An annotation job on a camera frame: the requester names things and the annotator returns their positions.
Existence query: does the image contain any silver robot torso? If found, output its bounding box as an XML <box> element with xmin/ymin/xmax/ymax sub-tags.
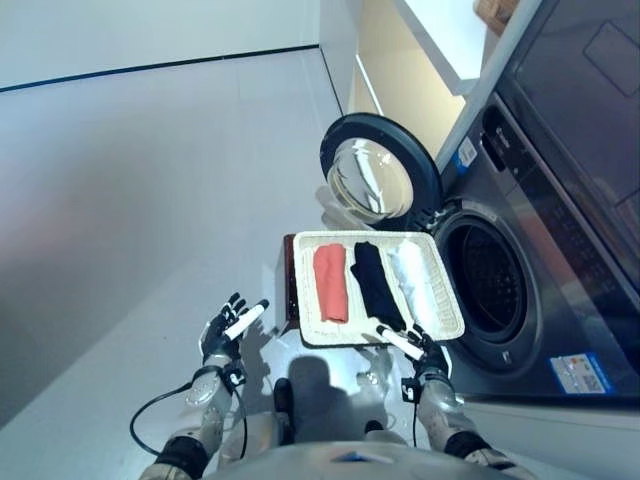
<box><xmin>214</xmin><ymin>439</ymin><xmax>516</xmax><ymax>480</ymax></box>

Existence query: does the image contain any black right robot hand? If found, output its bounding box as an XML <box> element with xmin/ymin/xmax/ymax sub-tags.
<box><xmin>375</xmin><ymin>323</ymin><xmax>451</xmax><ymax>379</ymax></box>

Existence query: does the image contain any round black washer door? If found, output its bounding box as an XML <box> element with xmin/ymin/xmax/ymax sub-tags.
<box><xmin>318</xmin><ymin>112</ymin><xmax>444</xmax><ymax>234</ymax></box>

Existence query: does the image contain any white garment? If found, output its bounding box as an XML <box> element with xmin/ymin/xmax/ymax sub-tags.
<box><xmin>387</xmin><ymin>239</ymin><xmax>441</xmax><ymax>314</ymax></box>

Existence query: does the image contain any silver left robot leg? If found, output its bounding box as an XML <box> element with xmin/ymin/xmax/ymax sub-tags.
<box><xmin>272</xmin><ymin>377</ymin><xmax>297</xmax><ymax>446</ymax></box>

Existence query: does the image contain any red garment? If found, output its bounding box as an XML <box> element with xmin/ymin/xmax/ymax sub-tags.
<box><xmin>312</xmin><ymin>243</ymin><xmax>350</xmax><ymax>324</ymax></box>

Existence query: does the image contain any white wicker basket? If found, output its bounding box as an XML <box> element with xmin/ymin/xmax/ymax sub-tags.
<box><xmin>292</xmin><ymin>230</ymin><xmax>466</xmax><ymax>348</ymax></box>

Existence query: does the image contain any black garment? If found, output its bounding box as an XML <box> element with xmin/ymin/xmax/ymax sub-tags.
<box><xmin>349</xmin><ymin>240</ymin><xmax>407</xmax><ymax>332</ymax></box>

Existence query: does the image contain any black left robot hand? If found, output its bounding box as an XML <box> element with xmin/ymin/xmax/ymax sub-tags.
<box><xmin>199</xmin><ymin>292</ymin><xmax>272</xmax><ymax>365</ymax></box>

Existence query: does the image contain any blue white info sticker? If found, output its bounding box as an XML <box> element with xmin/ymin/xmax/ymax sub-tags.
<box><xmin>549</xmin><ymin>352</ymin><xmax>620</xmax><ymax>397</ymax></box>

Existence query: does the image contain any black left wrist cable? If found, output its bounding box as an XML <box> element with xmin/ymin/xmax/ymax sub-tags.
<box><xmin>129</xmin><ymin>380</ymin><xmax>250</xmax><ymax>462</ymax></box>

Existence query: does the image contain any grey front-load washing machine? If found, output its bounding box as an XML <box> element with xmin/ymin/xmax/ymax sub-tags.
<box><xmin>429</xmin><ymin>92</ymin><xmax>640</xmax><ymax>401</ymax></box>

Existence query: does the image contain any dark brown glossy stool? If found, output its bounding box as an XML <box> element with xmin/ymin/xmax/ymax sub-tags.
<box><xmin>282</xmin><ymin>233</ymin><xmax>302</xmax><ymax>334</ymax></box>

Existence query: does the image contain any blue energy label sticker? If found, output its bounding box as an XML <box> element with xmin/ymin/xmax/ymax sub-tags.
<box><xmin>452</xmin><ymin>137</ymin><xmax>480</xmax><ymax>172</ymax></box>

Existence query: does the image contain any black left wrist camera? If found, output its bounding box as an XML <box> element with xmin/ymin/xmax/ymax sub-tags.
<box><xmin>222</xmin><ymin>367</ymin><xmax>248</xmax><ymax>392</ymax></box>

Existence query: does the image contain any dark grey stacked dryer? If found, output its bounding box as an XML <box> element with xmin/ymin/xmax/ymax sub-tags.
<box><xmin>492</xmin><ymin>0</ymin><xmax>640</xmax><ymax>211</ymax></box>

